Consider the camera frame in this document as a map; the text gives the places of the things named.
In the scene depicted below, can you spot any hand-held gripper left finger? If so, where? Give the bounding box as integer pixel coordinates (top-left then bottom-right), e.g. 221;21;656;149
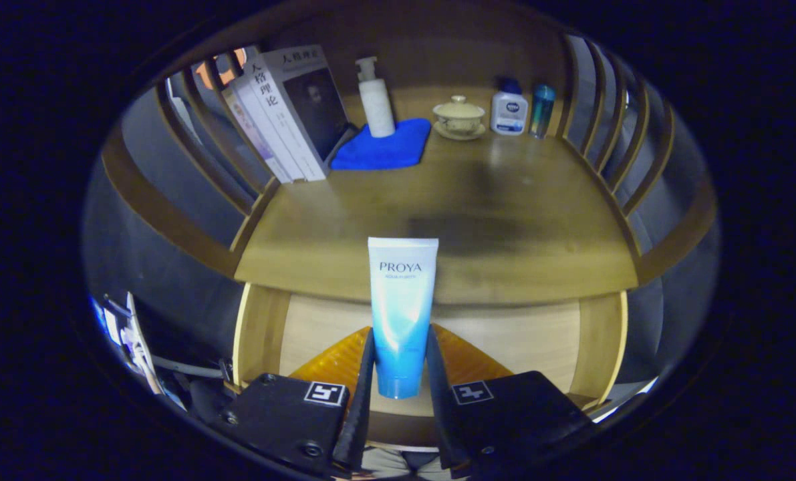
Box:
221;327;377;478

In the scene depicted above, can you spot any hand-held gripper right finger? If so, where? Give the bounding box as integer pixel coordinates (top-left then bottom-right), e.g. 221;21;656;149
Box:
426;324;599;478

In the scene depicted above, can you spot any blue and white tube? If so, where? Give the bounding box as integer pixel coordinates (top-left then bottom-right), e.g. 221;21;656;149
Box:
368;236;440;400

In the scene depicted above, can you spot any wooden drawer with black knob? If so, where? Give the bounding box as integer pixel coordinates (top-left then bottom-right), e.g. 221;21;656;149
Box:
233;284;629;448

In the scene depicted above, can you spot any wooden countertop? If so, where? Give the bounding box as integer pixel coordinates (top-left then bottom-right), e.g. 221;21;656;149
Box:
234;87;639;307

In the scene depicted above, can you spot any blue cloth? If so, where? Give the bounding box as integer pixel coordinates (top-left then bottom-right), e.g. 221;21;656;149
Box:
329;118;432;171

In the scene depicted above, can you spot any small display screen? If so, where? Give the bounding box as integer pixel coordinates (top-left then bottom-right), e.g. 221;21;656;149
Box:
90;297;131;355

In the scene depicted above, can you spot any beige lidded teacup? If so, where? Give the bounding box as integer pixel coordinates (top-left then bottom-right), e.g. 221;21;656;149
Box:
432;95;487;141

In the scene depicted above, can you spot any thin white book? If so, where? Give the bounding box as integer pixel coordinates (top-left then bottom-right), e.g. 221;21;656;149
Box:
231;75;306;184

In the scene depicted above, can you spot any thin purple book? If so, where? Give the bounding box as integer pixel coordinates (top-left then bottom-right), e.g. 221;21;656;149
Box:
221;87;293;185

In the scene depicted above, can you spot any white pump bottle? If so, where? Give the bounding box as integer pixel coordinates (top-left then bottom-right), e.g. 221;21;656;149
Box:
355;56;396;139

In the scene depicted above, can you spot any white book with dark cover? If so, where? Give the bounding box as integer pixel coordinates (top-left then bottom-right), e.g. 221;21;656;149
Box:
244;44;358;182

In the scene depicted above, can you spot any white lotion bottle blue cap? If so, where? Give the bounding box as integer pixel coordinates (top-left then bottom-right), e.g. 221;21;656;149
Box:
491;78;529;136

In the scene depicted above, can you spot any teal bottle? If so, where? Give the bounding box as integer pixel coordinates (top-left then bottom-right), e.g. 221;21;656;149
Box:
529;84;557;139

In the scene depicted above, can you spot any white wall shelf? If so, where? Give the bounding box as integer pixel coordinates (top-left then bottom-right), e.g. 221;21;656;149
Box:
125;291;164;395

